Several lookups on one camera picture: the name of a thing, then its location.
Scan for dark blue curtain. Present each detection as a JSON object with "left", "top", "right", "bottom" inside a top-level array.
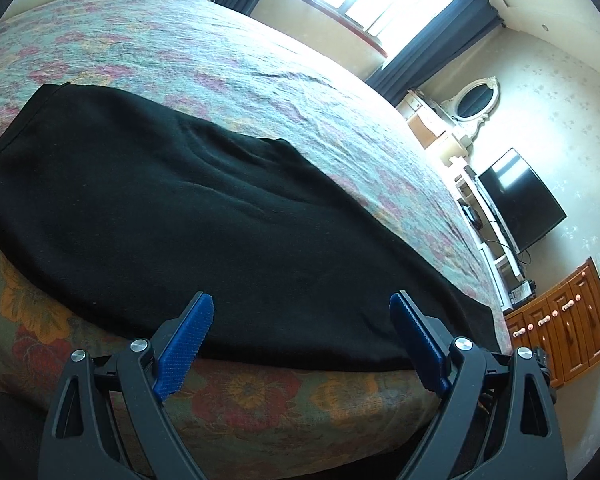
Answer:
[{"left": 365, "top": 0, "right": 504, "bottom": 106}]

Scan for white dresser shelf unit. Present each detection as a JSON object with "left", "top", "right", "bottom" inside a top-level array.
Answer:
[{"left": 398, "top": 90, "right": 526, "bottom": 314}]

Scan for wooden cabinet with knobs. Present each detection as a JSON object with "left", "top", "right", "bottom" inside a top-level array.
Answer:
[{"left": 505, "top": 258, "right": 600, "bottom": 389}]

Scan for white oval mirror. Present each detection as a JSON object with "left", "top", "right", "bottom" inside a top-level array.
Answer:
[{"left": 441, "top": 77, "right": 501, "bottom": 141}]

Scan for black flat television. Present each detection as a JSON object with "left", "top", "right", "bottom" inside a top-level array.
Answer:
[{"left": 478, "top": 148, "right": 567, "bottom": 254}]

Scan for black pants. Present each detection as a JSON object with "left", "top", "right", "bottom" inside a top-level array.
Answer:
[{"left": 0, "top": 84, "right": 498, "bottom": 372}]

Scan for floral bedspread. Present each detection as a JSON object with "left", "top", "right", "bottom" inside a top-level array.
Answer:
[{"left": 0, "top": 0, "right": 510, "bottom": 479}]

